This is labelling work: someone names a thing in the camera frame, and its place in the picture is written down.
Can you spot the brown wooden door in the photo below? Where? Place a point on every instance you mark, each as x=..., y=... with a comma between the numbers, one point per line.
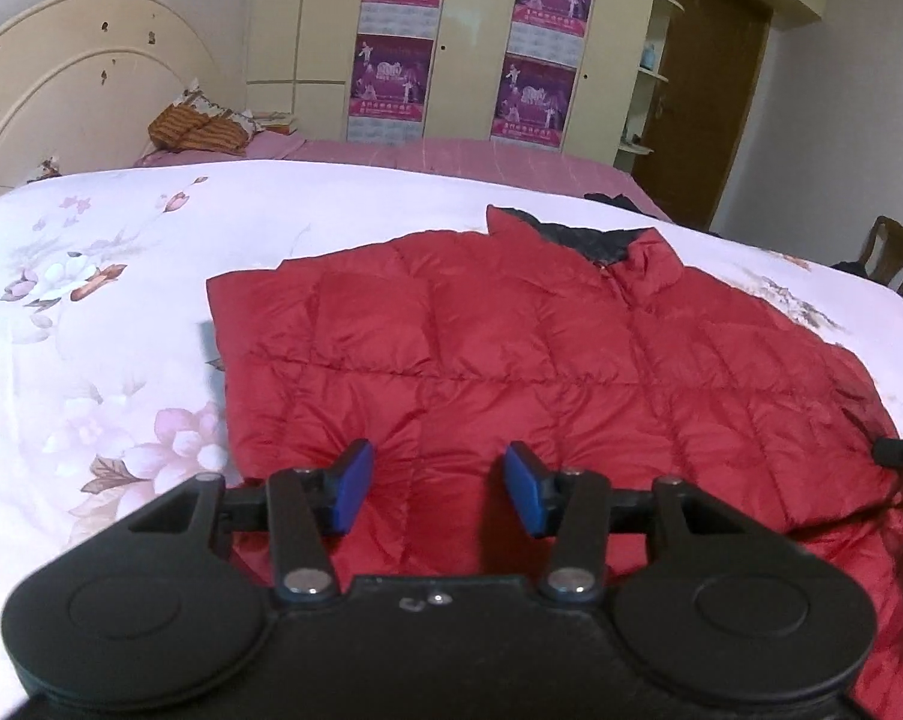
x=702, y=97

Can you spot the stack of books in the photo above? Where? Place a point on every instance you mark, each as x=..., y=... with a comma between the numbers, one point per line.
x=275, y=121

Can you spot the black cloth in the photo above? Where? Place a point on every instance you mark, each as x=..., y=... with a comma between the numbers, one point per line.
x=615, y=200

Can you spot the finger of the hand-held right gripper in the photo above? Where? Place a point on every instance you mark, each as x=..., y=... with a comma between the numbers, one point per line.
x=901, y=453

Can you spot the pink bed sheet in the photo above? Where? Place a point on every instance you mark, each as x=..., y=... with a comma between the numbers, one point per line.
x=451, y=157

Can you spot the cream arched headboard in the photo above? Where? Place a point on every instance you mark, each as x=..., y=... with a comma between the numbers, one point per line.
x=84, y=82

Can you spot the orange striped pillow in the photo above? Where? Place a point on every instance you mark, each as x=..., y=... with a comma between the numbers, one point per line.
x=196, y=131

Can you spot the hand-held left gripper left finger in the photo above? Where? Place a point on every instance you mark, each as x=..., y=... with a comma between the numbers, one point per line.
x=351, y=486

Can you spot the white floral quilt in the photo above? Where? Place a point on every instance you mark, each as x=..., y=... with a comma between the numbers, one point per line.
x=84, y=330

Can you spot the cream wardrobe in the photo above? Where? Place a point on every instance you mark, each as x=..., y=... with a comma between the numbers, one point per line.
x=466, y=45

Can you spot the wooden chair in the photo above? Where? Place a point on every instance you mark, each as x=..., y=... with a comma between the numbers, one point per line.
x=888, y=251

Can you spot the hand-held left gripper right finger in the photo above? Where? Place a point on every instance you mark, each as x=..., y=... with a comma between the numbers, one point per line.
x=523, y=493

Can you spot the cream corner shelf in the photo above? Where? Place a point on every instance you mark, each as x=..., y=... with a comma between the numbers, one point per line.
x=650, y=67

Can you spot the white patterned pillow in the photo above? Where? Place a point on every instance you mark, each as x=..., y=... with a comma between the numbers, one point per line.
x=200, y=94

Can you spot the red puffer jacket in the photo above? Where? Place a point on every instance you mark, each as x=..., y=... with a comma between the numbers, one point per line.
x=496, y=360

